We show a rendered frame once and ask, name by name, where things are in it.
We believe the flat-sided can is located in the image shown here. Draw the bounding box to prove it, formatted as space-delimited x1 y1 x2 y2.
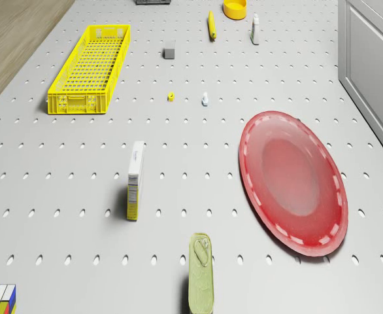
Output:
188 232 216 314

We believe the yellow and white box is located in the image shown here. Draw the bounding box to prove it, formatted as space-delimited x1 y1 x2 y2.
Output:
126 140 146 222

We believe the red plate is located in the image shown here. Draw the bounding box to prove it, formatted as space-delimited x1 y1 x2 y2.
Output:
238 111 349 258

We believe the grey cube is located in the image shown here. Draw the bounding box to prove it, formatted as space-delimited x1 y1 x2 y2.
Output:
163 40 176 60

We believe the yellow basket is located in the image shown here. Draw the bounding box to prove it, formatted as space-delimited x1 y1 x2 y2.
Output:
46 24 132 115

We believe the banana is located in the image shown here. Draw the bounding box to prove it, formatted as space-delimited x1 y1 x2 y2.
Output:
207 10 218 43

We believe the small white bottle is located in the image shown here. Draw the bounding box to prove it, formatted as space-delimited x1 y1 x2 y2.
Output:
250 13 260 46

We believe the yellow bowl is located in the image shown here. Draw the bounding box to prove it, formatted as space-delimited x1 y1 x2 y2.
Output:
223 0 248 21

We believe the white cabinet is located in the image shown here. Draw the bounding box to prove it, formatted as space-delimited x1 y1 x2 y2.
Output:
337 0 383 171

